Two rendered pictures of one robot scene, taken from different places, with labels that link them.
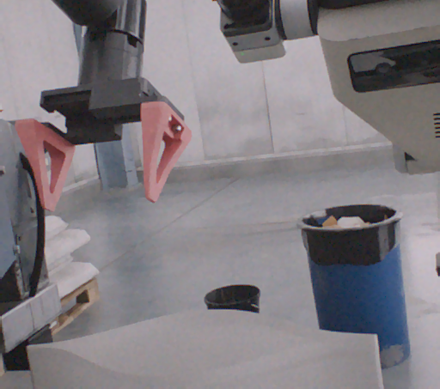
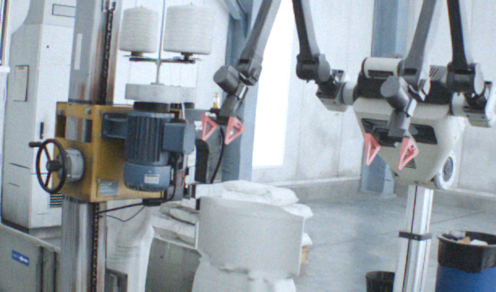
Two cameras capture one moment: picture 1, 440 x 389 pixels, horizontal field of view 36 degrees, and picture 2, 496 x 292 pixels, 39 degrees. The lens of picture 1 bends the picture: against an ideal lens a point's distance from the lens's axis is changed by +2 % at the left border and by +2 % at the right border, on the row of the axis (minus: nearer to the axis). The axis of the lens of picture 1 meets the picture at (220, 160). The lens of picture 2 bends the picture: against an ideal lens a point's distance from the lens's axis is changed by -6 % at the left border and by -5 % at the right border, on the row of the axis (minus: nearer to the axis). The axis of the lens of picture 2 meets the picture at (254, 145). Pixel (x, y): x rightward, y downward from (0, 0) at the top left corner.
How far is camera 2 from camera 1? 1.72 m
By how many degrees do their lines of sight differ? 22
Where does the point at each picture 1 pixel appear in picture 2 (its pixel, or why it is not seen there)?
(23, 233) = (213, 157)
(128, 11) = (239, 90)
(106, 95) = (223, 113)
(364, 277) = (465, 281)
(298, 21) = (348, 98)
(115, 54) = (231, 101)
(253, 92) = not seen: outside the picture
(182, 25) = not seen: hidden behind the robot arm
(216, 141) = (471, 172)
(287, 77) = not seen: outside the picture
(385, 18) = (378, 106)
